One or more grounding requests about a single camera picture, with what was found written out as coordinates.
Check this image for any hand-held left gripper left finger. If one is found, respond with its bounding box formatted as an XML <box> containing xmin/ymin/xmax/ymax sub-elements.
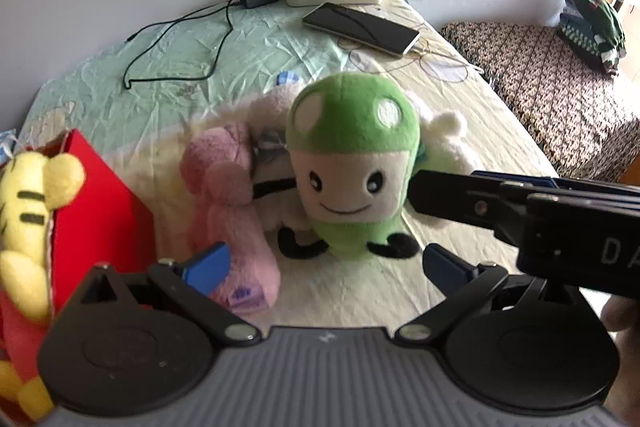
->
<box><xmin>80</xmin><ymin>243</ymin><xmax>262</xmax><ymax>349</ymax></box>

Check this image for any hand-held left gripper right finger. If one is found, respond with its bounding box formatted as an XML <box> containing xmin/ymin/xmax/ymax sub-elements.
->
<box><xmin>395</xmin><ymin>243</ymin><xmax>576</xmax><ymax>349</ymax></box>

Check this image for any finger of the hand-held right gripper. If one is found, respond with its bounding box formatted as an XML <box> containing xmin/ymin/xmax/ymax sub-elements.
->
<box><xmin>469</xmin><ymin>170</ymin><xmax>561</xmax><ymax>194</ymax></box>
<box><xmin>410</xmin><ymin>169</ymin><xmax>532</xmax><ymax>234</ymax></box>

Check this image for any white rabbit plush toy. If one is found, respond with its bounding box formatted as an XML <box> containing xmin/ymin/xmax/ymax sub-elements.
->
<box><xmin>245</xmin><ymin>71</ymin><xmax>468</xmax><ymax>238</ymax></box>

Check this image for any pink plush toy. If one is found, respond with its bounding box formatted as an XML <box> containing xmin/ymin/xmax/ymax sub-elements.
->
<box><xmin>179</xmin><ymin>122</ymin><xmax>281</xmax><ymax>310</ymax></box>

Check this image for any green mushroom plush toy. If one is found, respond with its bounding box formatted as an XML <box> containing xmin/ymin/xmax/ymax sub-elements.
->
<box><xmin>277</xmin><ymin>73</ymin><xmax>426</xmax><ymax>262</ymax></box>

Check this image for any red cardboard box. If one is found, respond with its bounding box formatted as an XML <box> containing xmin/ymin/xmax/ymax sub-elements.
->
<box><xmin>42</xmin><ymin>128</ymin><xmax>157</xmax><ymax>323</ymax></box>

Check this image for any person's right hand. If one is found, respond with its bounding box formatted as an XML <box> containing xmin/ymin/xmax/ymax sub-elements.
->
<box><xmin>600</xmin><ymin>294</ymin><xmax>640</xmax><ymax>427</ymax></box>

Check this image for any patterned upholstered bench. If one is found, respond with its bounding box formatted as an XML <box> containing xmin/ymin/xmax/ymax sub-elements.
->
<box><xmin>440</xmin><ymin>21</ymin><xmax>640</xmax><ymax>182</ymax></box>

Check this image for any green folded clothing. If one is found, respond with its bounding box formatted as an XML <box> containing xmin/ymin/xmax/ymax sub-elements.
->
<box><xmin>557</xmin><ymin>0</ymin><xmax>628</xmax><ymax>75</ymax></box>

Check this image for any yellow tiger plush toy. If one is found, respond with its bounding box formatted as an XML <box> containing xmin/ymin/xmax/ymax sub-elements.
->
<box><xmin>0</xmin><ymin>152</ymin><xmax>86</xmax><ymax>423</ymax></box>

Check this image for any black smartphone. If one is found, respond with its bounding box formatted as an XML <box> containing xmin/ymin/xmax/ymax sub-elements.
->
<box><xmin>301</xmin><ymin>2</ymin><xmax>422</xmax><ymax>58</ymax></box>

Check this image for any pale green bed sheet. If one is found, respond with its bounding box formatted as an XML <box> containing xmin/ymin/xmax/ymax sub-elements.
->
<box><xmin>17</xmin><ymin>0</ymin><xmax>558</xmax><ymax>328</ymax></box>

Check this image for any thin white phone cable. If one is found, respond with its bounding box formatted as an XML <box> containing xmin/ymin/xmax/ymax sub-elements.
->
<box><xmin>345</xmin><ymin>27</ymin><xmax>483</xmax><ymax>84</ymax></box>

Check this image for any black adapter cable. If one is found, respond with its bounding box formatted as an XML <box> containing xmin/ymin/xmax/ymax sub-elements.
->
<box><xmin>122</xmin><ymin>0</ymin><xmax>241</xmax><ymax>90</ymax></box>

